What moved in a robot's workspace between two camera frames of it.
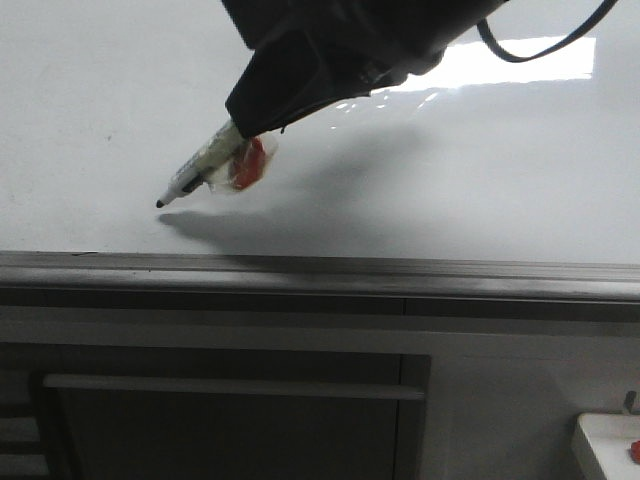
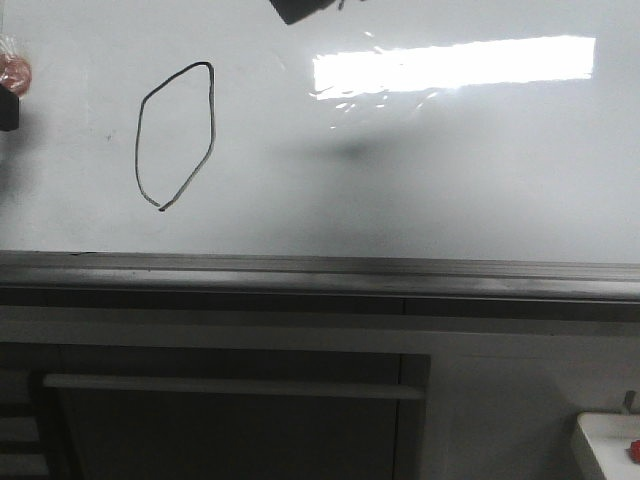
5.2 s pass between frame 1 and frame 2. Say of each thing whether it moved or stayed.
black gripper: moved
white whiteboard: stayed
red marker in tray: stayed
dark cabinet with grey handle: stayed
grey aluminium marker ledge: stayed
